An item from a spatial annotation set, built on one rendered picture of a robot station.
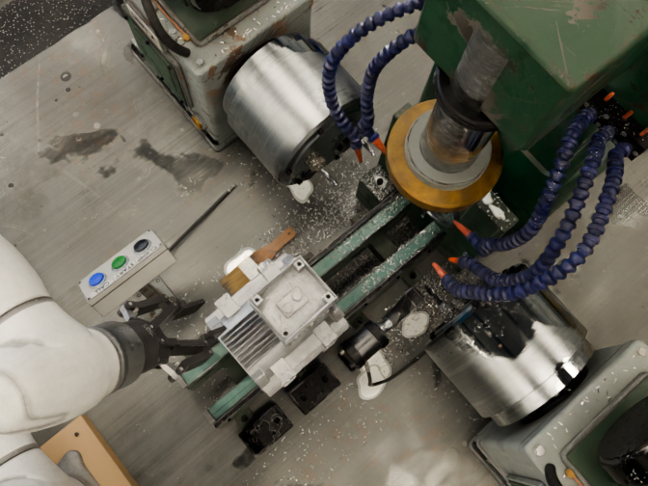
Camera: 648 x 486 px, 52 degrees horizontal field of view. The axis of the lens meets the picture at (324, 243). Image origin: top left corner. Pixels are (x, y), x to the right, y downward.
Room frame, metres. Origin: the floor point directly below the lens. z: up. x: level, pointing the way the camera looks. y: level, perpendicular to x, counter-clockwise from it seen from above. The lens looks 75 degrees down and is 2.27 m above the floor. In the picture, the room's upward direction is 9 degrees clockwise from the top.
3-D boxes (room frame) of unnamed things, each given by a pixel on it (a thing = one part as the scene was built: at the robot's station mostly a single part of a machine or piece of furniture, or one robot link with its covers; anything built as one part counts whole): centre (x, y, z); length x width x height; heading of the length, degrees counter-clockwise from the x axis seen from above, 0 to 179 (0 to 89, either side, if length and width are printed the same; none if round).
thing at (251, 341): (0.17, 0.06, 1.02); 0.20 x 0.19 x 0.19; 140
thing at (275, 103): (0.63, 0.13, 1.04); 0.37 x 0.25 x 0.25; 49
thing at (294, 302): (0.20, 0.04, 1.11); 0.12 x 0.11 x 0.07; 140
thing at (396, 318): (0.21, -0.15, 1.12); 0.04 x 0.03 x 0.26; 139
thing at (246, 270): (0.33, 0.14, 0.80); 0.21 x 0.05 x 0.01; 142
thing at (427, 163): (0.42, -0.16, 1.43); 0.18 x 0.18 x 0.48
